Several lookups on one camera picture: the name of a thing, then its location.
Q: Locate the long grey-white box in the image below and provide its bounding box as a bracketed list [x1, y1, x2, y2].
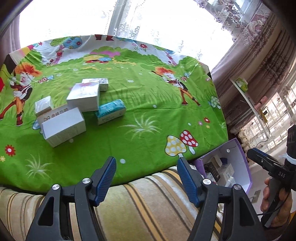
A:
[41, 108, 86, 148]

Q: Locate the right hand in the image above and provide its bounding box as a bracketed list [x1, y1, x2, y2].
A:
[260, 177, 293, 228]

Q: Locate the purple storage box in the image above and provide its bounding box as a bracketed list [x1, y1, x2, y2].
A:
[193, 138, 252, 193]

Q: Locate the striped beige sofa cushion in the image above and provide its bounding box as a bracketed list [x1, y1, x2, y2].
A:
[1, 166, 198, 240]

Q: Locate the teal tissue pack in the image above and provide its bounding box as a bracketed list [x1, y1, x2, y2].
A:
[95, 99, 126, 125]

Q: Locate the orange dental logo box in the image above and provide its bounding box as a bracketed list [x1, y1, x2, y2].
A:
[34, 104, 71, 130]

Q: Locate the large white pink box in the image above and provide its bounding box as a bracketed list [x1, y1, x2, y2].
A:
[66, 82, 100, 112]

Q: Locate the small silver-white box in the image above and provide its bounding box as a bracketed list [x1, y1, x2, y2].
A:
[35, 96, 54, 117]

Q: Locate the mauve patterned curtain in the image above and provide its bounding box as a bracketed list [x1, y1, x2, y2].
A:
[197, 1, 295, 133]

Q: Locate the white patterned flat box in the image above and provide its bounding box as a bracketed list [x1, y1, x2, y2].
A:
[82, 78, 109, 92]

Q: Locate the cartoon green tablecloth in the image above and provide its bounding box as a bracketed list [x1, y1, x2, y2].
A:
[1, 35, 228, 192]

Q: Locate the white lace curtain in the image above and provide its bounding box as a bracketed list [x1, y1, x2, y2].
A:
[19, 1, 233, 68]

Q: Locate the brown drape curtain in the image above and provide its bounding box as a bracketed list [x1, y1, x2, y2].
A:
[1, 16, 20, 66]

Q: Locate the white wall shelf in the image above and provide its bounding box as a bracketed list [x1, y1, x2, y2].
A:
[229, 79, 270, 140]

